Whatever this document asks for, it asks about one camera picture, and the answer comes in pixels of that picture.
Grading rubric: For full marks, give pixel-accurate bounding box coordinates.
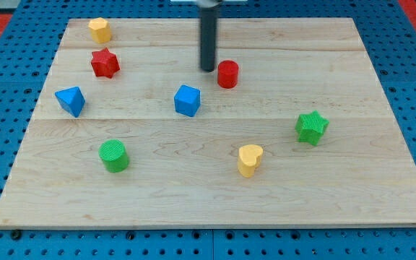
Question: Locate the yellow hexagon block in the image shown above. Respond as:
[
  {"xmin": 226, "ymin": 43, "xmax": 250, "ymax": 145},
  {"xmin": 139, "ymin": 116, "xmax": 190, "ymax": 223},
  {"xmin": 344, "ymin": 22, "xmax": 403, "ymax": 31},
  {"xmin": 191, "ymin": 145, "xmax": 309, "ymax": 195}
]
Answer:
[{"xmin": 88, "ymin": 17, "xmax": 112, "ymax": 44}]

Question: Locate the blue triangle block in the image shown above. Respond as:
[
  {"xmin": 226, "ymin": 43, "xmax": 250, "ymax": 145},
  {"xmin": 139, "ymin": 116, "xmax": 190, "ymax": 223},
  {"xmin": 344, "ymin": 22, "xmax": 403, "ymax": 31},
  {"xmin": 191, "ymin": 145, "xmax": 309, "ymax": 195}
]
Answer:
[{"xmin": 55, "ymin": 86, "xmax": 85, "ymax": 118}]

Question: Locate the green star block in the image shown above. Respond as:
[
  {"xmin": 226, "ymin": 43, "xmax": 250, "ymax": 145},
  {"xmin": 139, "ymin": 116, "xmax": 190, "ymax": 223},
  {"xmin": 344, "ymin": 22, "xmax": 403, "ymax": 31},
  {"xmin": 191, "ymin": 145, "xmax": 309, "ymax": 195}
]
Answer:
[{"xmin": 295, "ymin": 110, "xmax": 330, "ymax": 146}]

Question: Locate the green cylinder block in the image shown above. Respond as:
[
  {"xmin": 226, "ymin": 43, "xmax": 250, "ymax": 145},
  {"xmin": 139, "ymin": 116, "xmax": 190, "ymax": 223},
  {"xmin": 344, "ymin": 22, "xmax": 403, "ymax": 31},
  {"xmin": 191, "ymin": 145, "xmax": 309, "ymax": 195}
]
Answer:
[{"xmin": 98, "ymin": 139, "xmax": 129, "ymax": 173}]

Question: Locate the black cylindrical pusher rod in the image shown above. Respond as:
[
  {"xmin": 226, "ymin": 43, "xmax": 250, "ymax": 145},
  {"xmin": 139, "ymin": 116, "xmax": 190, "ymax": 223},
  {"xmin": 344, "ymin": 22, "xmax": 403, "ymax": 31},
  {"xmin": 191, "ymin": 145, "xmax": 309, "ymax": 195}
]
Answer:
[{"xmin": 196, "ymin": 0, "xmax": 221, "ymax": 72}]

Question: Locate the red star block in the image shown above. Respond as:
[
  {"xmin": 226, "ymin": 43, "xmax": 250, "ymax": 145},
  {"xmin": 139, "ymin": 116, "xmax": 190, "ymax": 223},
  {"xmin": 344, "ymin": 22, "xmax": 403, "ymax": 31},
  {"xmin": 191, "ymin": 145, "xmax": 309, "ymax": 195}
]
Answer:
[{"xmin": 90, "ymin": 48, "xmax": 121, "ymax": 79}]

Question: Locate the red cylinder block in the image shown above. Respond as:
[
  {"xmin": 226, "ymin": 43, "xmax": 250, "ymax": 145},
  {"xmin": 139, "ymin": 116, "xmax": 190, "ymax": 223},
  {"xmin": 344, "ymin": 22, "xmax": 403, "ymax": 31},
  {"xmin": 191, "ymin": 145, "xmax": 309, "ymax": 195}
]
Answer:
[{"xmin": 217, "ymin": 60, "xmax": 239, "ymax": 89}]

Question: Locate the blue cube block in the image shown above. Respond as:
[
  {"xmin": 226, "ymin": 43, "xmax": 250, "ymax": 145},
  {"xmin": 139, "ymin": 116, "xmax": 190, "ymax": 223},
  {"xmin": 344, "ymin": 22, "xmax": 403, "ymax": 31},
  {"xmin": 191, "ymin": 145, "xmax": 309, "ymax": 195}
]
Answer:
[{"xmin": 173, "ymin": 85, "xmax": 201, "ymax": 117}]

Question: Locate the wooden board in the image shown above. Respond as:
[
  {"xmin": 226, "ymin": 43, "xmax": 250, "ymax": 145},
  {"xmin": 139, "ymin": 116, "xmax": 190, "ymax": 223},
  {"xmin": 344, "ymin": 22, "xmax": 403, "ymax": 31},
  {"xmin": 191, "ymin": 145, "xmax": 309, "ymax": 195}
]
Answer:
[{"xmin": 0, "ymin": 18, "xmax": 416, "ymax": 230}]

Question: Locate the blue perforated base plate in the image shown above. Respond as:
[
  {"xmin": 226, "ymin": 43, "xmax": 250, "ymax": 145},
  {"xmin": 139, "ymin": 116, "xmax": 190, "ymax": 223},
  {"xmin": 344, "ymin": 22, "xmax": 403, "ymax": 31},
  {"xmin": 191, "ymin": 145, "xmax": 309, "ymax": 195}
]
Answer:
[{"xmin": 0, "ymin": 1, "xmax": 416, "ymax": 259}]

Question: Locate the yellow heart block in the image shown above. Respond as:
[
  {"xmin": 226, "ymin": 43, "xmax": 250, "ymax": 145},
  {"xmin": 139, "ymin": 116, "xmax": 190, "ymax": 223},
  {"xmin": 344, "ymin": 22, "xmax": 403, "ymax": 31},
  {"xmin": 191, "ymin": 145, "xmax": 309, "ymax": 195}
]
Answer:
[{"xmin": 237, "ymin": 144, "xmax": 264, "ymax": 178}]

